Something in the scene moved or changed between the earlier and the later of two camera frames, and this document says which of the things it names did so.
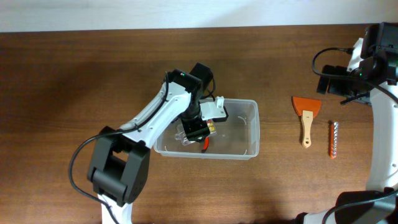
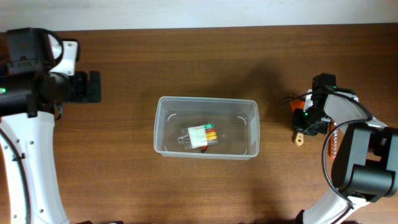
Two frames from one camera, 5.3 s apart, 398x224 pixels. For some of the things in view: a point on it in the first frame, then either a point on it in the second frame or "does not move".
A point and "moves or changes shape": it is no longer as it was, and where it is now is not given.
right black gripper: (334, 88) -> (296, 125)
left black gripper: (196, 130) -> (88, 93)
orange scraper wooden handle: (308, 109) moves or changes shape
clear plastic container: (237, 137) does not move
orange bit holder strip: (333, 139) does not move
